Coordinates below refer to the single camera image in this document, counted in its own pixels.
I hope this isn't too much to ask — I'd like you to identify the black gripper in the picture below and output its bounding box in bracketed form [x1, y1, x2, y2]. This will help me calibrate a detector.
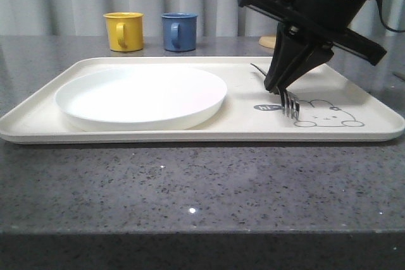
[238, 0, 386, 93]

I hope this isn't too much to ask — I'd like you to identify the white round plate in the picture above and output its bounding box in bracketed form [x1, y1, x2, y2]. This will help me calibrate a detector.
[54, 66, 227, 132]

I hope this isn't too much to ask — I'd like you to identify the wooden mug tree stand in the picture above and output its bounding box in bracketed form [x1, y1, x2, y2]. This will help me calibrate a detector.
[258, 35, 277, 49]

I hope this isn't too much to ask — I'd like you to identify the cream rabbit serving tray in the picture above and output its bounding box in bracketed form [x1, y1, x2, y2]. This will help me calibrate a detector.
[1, 56, 404, 144]

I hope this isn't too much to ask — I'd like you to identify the blue enamel mug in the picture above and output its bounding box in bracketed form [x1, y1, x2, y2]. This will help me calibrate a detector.
[161, 12, 197, 52]

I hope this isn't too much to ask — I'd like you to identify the yellow enamel mug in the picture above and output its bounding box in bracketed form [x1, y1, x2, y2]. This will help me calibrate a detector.
[103, 12, 144, 52]

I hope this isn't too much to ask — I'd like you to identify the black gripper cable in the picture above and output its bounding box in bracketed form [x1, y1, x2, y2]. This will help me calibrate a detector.
[370, 0, 405, 33]

